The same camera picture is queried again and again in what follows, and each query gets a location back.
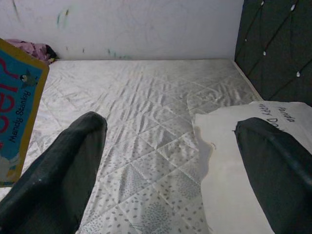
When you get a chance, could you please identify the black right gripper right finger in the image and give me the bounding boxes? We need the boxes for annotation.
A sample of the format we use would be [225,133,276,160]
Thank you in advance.
[234,117,312,234]

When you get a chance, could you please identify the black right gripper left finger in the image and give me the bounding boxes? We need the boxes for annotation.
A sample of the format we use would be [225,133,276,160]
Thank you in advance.
[0,111,108,234]

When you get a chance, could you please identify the white quilted mattress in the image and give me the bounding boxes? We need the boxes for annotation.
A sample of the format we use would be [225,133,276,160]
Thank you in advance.
[0,58,269,234]

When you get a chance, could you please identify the dark tufted headboard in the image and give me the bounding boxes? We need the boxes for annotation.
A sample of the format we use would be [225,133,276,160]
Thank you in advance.
[234,0,312,108]

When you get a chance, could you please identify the pink cartoon mouse blanket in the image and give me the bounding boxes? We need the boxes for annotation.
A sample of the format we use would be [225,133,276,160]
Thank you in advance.
[4,39,59,65]

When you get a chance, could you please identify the blue yellow children's book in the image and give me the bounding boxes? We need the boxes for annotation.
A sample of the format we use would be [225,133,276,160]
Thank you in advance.
[0,38,51,183]

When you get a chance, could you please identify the white pillow with tree print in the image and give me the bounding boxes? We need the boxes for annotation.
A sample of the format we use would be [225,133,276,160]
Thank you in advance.
[194,101,312,234]

